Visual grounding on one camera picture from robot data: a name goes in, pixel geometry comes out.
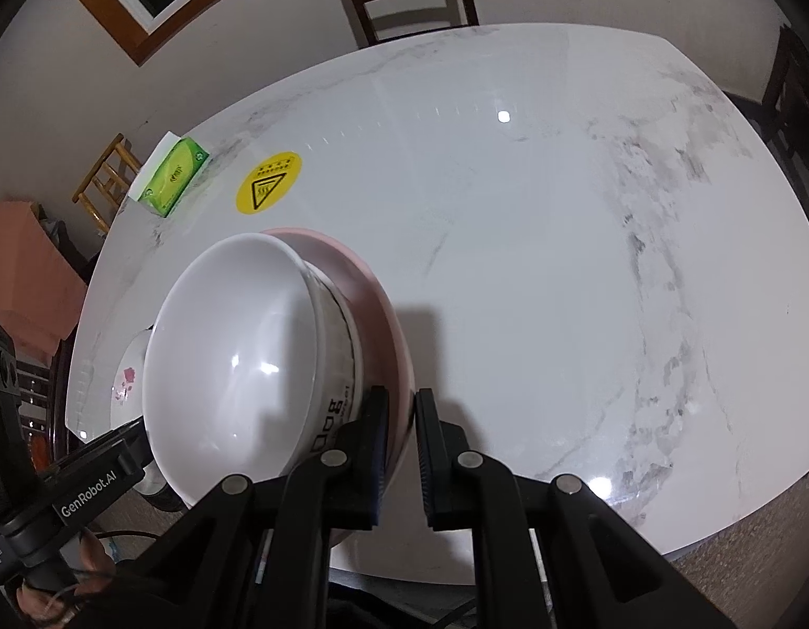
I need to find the white ceramic bowl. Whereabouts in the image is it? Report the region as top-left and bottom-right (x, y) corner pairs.
(143, 233), (365, 505)

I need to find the person's left hand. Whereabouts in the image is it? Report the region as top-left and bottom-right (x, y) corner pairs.
(15, 529), (116, 627)

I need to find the white plate with pink flower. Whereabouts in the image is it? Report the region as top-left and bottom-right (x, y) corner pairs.
(111, 328), (151, 429)

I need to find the orange cloth covered furniture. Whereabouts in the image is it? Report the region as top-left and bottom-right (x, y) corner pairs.
(0, 202), (86, 365)

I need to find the yellow round warning sticker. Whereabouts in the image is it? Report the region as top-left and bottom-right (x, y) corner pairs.
(235, 152), (302, 216)

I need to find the green tissue pack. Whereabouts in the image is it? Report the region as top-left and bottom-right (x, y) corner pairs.
(127, 132), (210, 218)

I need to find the light wooden chair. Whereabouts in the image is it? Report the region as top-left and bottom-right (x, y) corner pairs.
(72, 134), (141, 237)

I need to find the dark wooden chair right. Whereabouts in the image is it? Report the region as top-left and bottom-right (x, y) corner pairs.
(727, 26), (809, 222)

